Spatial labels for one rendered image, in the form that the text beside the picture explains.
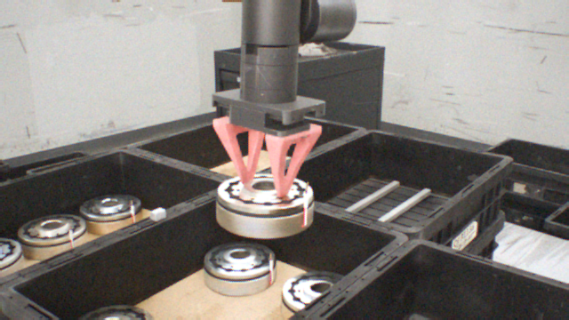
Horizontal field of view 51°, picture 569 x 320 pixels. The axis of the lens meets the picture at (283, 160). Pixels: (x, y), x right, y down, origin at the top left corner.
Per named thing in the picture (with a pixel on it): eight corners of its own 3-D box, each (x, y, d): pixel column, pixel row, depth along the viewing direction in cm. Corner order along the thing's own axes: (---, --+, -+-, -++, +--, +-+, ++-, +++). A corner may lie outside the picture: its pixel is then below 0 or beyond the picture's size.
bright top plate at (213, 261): (247, 286, 78) (247, 283, 78) (189, 266, 83) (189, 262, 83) (288, 256, 86) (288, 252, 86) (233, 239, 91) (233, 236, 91)
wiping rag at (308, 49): (308, 59, 247) (308, 51, 246) (271, 53, 262) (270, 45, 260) (349, 52, 267) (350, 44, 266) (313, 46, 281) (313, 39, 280)
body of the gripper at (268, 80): (252, 102, 66) (253, 35, 63) (326, 119, 60) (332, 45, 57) (209, 111, 61) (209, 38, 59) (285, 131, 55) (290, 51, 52)
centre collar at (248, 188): (267, 204, 60) (268, 197, 59) (232, 191, 63) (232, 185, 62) (298, 190, 63) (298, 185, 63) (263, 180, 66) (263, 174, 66)
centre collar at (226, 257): (243, 269, 81) (243, 266, 81) (215, 260, 84) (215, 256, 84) (263, 255, 85) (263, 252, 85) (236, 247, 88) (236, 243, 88)
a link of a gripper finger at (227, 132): (252, 172, 68) (255, 92, 65) (302, 188, 64) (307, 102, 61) (210, 186, 63) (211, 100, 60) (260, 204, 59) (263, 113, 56)
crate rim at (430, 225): (412, 252, 77) (413, 236, 76) (241, 197, 94) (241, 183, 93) (514, 170, 106) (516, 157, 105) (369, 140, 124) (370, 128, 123)
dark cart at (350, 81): (291, 278, 246) (292, 63, 217) (220, 244, 275) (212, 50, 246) (375, 233, 287) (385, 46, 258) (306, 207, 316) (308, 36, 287)
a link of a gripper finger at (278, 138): (268, 176, 67) (271, 95, 64) (319, 193, 62) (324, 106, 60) (226, 192, 62) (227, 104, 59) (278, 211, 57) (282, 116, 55)
